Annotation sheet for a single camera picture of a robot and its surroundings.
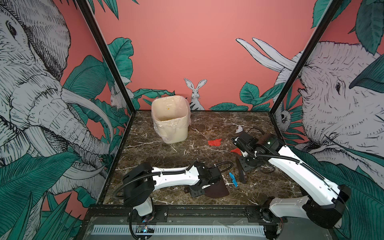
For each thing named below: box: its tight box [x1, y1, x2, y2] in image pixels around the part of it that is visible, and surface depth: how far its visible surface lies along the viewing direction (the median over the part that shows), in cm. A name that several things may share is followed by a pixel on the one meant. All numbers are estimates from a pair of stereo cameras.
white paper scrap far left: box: [235, 125, 243, 134], surface depth 109 cm
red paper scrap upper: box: [207, 138, 222, 147], surface depth 103 cm
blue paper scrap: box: [229, 172, 238, 188], surface depth 87 cm
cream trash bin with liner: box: [151, 95, 192, 144], surface depth 94 cm
